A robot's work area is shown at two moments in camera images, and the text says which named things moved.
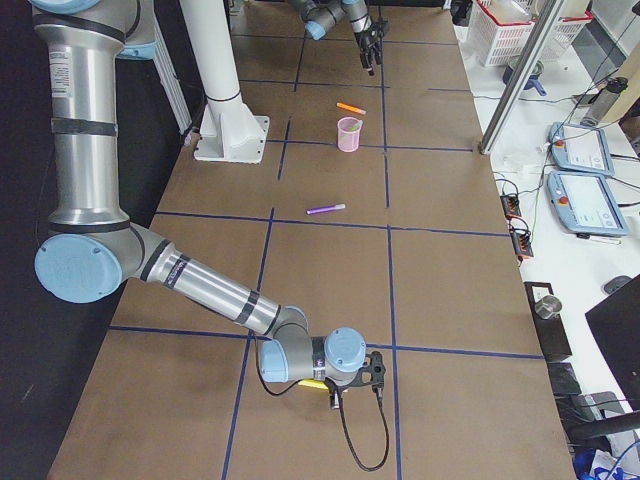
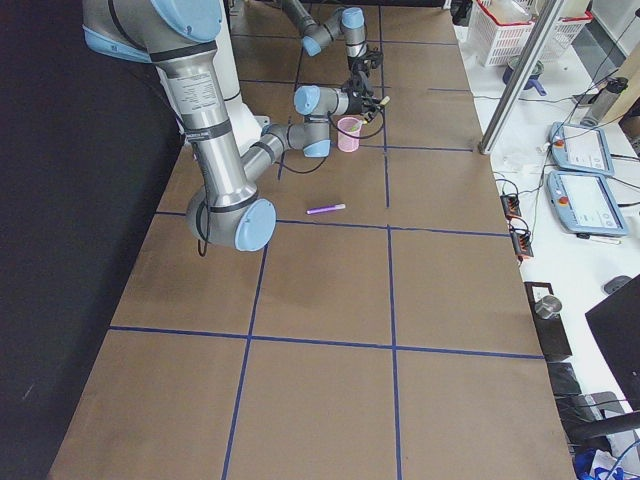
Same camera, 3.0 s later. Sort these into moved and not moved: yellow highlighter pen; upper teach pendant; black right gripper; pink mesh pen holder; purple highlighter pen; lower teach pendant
Moved: black right gripper; yellow highlighter pen
Not moved: lower teach pendant; upper teach pendant; pink mesh pen holder; purple highlighter pen
